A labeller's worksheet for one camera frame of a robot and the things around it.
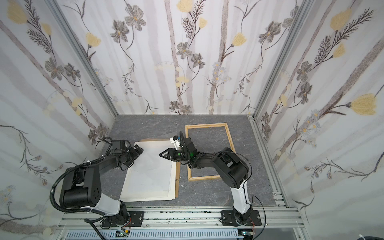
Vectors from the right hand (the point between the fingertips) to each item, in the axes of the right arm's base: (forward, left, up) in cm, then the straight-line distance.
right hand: (157, 152), depth 82 cm
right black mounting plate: (-30, -39, -10) cm, 50 cm away
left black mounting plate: (-31, +8, -12) cm, 35 cm away
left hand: (+7, +16, -11) cm, 21 cm away
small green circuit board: (-38, +14, -16) cm, 43 cm away
